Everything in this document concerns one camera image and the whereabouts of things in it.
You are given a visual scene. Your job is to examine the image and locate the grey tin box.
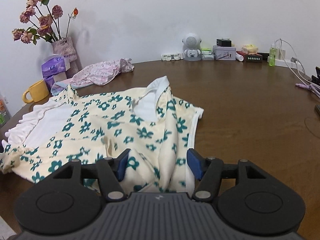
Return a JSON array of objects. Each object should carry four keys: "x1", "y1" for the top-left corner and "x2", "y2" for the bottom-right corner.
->
[{"x1": 212, "y1": 45, "x2": 237, "y2": 61}]

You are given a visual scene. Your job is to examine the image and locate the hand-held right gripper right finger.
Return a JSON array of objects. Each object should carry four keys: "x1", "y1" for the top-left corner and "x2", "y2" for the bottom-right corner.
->
[{"x1": 187, "y1": 148, "x2": 269, "y2": 202}]

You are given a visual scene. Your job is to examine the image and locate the purple tissue pack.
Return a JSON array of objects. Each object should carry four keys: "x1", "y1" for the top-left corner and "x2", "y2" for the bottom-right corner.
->
[
  {"x1": 44, "y1": 72, "x2": 67, "y2": 87},
  {"x1": 41, "y1": 55, "x2": 70, "y2": 78}
]

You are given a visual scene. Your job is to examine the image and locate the green spray bottle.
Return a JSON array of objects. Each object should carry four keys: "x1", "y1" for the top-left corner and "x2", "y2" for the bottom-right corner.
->
[{"x1": 268, "y1": 44, "x2": 276, "y2": 67}]

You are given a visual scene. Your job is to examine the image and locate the green white small box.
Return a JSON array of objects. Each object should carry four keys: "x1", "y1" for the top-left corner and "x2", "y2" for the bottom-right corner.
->
[{"x1": 201, "y1": 47, "x2": 215, "y2": 61}]

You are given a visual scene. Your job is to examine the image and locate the yellow round container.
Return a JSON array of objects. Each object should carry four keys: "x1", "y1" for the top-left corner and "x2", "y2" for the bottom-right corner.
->
[{"x1": 241, "y1": 44, "x2": 259, "y2": 55}]

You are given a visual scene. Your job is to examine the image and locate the clear plastic organizer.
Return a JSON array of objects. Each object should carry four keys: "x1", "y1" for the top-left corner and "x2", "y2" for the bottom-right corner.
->
[{"x1": 0, "y1": 92, "x2": 12, "y2": 125}]

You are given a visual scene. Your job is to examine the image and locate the purple lace vase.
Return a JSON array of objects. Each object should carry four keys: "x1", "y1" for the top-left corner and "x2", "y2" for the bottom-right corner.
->
[{"x1": 51, "y1": 36, "x2": 82, "y2": 79}]

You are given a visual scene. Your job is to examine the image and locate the yellow mug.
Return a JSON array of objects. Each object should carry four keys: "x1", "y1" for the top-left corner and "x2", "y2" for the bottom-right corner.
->
[{"x1": 22, "y1": 79, "x2": 50, "y2": 103}]

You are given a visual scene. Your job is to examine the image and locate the cream dress with green flowers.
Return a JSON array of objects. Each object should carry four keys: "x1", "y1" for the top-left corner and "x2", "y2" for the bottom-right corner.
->
[{"x1": 0, "y1": 76, "x2": 204, "y2": 195}]

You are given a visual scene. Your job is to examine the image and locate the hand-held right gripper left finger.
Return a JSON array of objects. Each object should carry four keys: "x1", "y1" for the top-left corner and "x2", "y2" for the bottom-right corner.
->
[{"x1": 52, "y1": 149, "x2": 132, "y2": 202}]

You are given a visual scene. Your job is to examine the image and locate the black phone stand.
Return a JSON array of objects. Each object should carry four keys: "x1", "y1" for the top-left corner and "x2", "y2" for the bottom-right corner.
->
[{"x1": 311, "y1": 66, "x2": 320, "y2": 85}]

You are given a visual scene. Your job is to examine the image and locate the white robot speaker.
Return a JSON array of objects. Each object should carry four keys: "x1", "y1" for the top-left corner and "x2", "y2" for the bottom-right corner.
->
[{"x1": 182, "y1": 32, "x2": 202, "y2": 62}]

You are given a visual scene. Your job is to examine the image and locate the white cable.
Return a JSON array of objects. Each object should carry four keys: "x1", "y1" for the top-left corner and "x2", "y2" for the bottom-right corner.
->
[{"x1": 276, "y1": 38, "x2": 313, "y2": 83}]

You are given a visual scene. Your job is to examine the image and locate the pastel blue purple garment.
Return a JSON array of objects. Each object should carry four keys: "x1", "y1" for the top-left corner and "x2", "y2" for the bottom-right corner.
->
[{"x1": 51, "y1": 78, "x2": 75, "y2": 97}]

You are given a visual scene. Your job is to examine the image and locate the pink floral garment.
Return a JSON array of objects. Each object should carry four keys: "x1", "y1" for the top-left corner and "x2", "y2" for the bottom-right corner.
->
[{"x1": 70, "y1": 58, "x2": 135, "y2": 88}]

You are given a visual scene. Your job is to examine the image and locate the purple cable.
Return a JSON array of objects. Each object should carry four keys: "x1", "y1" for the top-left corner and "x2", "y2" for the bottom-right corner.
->
[{"x1": 295, "y1": 82, "x2": 320, "y2": 93}]

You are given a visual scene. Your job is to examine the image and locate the white power strip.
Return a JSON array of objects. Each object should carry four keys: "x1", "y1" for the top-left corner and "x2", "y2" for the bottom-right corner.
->
[{"x1": 274, "y1": 59, "x2": 300, "y2": 68}]

